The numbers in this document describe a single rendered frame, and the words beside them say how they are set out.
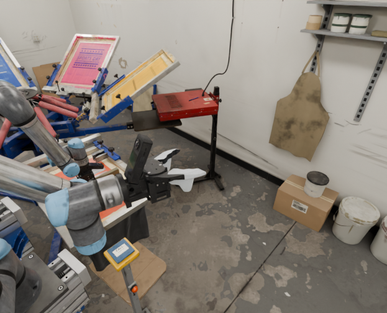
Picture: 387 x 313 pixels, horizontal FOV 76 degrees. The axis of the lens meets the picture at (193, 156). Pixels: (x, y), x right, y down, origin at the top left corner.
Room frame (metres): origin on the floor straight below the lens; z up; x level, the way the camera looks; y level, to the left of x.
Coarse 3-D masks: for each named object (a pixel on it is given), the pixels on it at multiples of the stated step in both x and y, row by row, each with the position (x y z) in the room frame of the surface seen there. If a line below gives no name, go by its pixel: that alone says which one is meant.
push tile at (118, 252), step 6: (114, 246) 0.76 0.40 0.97; (120, 246) 0.76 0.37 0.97; (126, 246) 0.76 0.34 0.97; (108, 252) 0.73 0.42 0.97; (114, 252) 0.73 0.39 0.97; (120, 252) 0.73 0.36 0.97; (126, 252) 0.73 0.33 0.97; (132, 252) 0.73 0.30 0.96; (114, 258) 0.69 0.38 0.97; (120, 258) 0.69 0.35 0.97
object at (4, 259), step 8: (0, 240) 0.42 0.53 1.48; (0, 248) 0.39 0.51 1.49; (8, 248) 0.41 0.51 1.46; (0, 256) 0.38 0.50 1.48; (8, 256) 0.39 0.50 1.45; (16, 256) 0.42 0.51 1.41; (0, 264) 0.36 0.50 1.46; (8, 264) 0.37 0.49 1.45; (16, 264) 0.40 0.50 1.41; (0, 272) 0.34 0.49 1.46; (8, 272) 0.35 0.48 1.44; (16, 272) 0.38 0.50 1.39; (16, 280) 0.37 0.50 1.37
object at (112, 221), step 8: (88, 152) 1.60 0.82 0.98; (112, 160) 1.49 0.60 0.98; (120, 160) 1.47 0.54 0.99; (40, 168) 1.38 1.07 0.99; (48, 168) 1.38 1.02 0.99; (56, 168) 1.41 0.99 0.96; (144, 200) 1.07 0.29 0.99; (40, 208) 1.03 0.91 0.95; (128, 208) 1.00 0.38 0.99; (136, 208) 1.02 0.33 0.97; (112, 216) 0.94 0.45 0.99; (120, 216) 0.94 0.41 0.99; (104, 224) 0.88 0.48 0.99; (112, 224) 0.90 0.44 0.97; (64, 232) 0.83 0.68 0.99; (64, 240) 0.79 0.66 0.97; (72, 240) 0.78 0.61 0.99; (72, 248) 0.74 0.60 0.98
